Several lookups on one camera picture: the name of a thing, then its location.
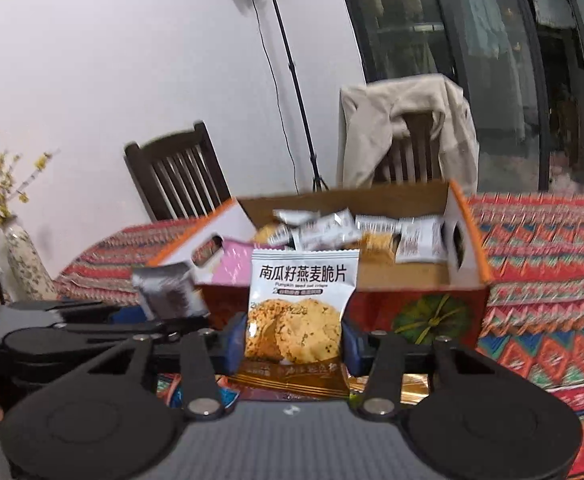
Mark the group of white snack packets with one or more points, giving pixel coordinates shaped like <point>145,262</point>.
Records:
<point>422,241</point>

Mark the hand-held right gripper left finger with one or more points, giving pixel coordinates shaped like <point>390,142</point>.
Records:
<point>234,347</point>

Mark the silver brown snack packet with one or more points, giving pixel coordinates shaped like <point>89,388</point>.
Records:
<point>169,287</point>

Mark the black light stand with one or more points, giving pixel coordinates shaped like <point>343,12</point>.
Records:
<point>292,70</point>

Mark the dark glass door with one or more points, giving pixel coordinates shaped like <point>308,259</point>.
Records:
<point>472,35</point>

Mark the speckled ceramic vase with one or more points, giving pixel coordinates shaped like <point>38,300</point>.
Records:
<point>27,265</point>

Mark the pumpkin print cardboard box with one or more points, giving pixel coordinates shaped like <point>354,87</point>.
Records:
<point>402,275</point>

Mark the dark wooden chair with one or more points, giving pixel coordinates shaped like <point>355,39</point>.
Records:
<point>172,175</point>
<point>412,155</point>

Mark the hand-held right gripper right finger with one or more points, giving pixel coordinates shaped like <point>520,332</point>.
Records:
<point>354,350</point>

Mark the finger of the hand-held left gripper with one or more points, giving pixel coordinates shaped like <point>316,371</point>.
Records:
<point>82,310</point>
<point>172,330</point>

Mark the blue orange snack packet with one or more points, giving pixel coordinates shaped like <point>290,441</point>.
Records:
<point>172,392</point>

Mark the pink snack packet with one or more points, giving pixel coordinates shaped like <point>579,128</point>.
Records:
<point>232,262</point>

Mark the gold snack packet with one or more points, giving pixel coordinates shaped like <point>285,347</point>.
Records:
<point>412,391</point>

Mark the white cookie snack packet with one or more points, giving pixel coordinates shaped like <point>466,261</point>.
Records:
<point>302,305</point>

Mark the beige jacket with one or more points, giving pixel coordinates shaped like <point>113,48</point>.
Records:
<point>367,125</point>

